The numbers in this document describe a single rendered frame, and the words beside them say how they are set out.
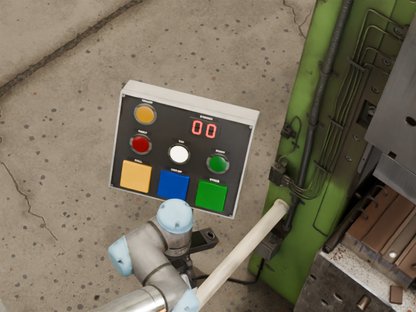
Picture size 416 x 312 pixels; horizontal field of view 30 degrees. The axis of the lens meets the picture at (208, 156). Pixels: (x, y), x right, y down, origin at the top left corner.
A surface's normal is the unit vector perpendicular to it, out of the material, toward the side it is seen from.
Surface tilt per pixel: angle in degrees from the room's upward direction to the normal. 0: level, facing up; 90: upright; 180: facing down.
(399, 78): 90
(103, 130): 0
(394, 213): 0
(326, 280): 90
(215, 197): 60
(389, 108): 90
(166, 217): 1
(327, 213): 90
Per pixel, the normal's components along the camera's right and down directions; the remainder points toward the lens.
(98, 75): 0.05, -0.52
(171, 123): -0.19, 0.45
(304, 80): -0.64, 0.64
